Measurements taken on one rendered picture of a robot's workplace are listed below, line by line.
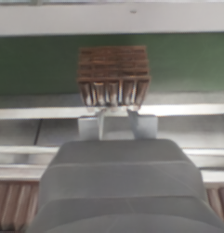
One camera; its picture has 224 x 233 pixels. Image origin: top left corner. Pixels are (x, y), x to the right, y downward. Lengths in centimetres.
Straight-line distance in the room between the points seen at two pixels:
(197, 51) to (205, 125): 23
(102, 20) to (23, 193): 30
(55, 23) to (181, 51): 21
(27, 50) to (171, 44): 23
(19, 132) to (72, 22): 32
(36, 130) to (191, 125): 41
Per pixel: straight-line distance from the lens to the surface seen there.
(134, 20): 28
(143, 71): 25
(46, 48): 31
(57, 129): 46
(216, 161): 48
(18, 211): 34
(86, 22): 28
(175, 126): 47
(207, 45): 33
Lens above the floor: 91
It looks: 29 degrees down
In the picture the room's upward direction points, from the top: 179 degrees counter-clockwise
